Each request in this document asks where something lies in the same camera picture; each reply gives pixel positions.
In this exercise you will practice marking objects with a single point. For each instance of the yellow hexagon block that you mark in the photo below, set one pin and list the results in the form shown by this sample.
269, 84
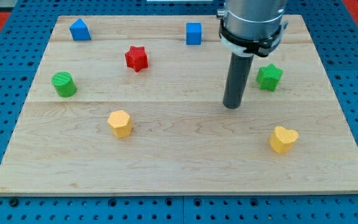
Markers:
120, 123

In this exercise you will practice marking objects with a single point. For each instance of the yellow heart block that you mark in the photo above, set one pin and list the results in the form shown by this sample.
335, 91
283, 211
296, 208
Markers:
283, 139

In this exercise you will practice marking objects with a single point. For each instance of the wooden board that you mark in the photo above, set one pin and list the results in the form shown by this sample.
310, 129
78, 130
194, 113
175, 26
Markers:
184, 141

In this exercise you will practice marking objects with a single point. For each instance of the red star block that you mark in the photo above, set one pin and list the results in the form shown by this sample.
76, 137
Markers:
136, 58

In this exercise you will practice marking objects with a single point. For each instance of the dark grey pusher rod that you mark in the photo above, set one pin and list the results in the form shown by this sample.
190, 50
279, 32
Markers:
237, 76

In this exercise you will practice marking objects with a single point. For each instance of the blue cube block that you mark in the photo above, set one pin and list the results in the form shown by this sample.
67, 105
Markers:
193, 33

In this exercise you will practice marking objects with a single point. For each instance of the green star block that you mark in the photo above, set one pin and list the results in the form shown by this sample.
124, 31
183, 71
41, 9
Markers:
268, 77

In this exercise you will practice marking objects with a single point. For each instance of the green cylinder block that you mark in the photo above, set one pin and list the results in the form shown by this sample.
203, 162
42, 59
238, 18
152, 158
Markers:
63, 84

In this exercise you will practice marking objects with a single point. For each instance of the blue triangle block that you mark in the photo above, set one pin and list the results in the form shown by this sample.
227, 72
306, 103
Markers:
79, 31

